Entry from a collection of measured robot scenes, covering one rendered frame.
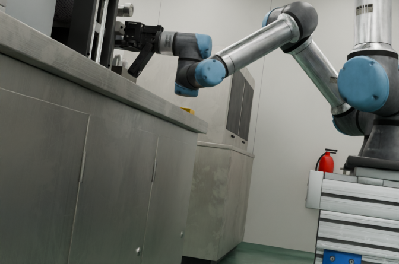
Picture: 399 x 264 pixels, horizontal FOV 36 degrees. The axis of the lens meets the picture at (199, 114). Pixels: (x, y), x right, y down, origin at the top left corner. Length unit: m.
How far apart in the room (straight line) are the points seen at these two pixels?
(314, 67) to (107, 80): 1.07
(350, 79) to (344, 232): 0.36
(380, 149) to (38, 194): 0.84
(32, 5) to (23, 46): 0.78
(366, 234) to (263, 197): 4.78
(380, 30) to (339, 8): 5.02
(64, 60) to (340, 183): 0.80
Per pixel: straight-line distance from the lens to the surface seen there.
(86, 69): 1.02
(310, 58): 2.04
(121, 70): 1.96
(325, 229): 1.50
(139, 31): 1.89
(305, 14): 1.88
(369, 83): 1.40
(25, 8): 1.61
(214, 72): 1.69
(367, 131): 2.04
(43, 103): 0.95
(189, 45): 1.84
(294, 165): 6.24
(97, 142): 1.17
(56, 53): 0.91
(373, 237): 1.51
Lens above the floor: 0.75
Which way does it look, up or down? 5 degrees up
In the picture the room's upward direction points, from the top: 7 degrees clockwise
